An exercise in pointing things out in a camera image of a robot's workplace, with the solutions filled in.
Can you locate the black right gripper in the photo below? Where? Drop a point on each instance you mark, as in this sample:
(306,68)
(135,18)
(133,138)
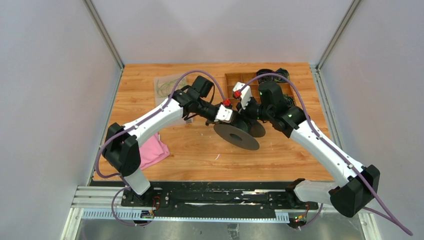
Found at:
(243,113)

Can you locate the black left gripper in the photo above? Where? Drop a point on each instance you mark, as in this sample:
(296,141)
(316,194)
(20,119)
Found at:
(216,123)

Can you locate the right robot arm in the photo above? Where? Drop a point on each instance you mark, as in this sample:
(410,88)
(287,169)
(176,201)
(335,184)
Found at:
(353,182)

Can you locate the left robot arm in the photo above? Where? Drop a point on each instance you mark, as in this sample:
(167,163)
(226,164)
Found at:
(121,148)

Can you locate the wooden compartment tray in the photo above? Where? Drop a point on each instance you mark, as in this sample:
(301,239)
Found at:
(236,79)

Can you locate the dark blue rolled tie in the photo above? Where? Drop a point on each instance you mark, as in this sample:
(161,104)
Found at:
(265,71)

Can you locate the green blue rolled tie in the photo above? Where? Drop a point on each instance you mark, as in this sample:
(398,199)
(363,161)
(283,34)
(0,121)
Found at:
(289,101)

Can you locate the green yellow rolled tie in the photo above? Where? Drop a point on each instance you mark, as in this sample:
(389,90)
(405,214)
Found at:
(283,72)

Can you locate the pink folded cloth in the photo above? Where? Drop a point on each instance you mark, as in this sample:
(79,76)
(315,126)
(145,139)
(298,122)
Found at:
(153,151)

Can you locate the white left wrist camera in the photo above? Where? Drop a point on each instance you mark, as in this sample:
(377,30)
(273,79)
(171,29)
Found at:
(225,112)

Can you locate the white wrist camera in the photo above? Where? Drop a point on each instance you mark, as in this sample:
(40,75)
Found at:
(225,112)
(243,93)

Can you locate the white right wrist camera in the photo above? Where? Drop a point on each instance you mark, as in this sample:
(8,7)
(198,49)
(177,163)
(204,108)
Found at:
(243,93)

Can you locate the aluminium frame post right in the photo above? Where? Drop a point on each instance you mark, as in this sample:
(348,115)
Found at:
(319,81)

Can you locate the aluminium frame post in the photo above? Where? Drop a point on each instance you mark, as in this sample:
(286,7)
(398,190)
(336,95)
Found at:
(319,81)
(92,10)

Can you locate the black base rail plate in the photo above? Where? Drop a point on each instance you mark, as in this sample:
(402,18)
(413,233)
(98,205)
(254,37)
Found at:
(209,201)

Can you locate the aluminium frame post left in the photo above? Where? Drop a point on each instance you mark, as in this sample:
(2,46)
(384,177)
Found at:
(92,10)

